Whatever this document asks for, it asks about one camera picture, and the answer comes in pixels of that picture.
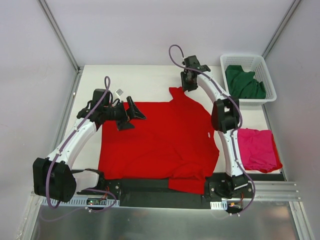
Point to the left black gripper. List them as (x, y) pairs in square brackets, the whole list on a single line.
[(126, 114)]

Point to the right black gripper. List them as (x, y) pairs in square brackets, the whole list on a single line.
[(189, 78)]

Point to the red t shirt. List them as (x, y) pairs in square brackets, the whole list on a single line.
[(277, 162), (174, 142)]

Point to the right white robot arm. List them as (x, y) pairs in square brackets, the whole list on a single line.
[(226, 119)]

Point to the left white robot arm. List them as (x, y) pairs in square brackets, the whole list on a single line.
[(54, 176)]

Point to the green t shirt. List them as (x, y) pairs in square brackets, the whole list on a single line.
[(242, 84)]

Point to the folded red t shirt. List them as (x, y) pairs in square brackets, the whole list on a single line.
[(277, 162)]

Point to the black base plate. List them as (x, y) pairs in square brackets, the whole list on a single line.
[(154, 193)]

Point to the left white cable duct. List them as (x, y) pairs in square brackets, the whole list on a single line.
[(93, 201)]

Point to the white cable duct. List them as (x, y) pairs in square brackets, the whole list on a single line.
[(93, 201), (219, 205)]

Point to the right white cable duct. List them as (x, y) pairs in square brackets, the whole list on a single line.
[(219, 205)]

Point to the aluminium rail frame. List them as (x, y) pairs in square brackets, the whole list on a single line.
[(277, 212)]

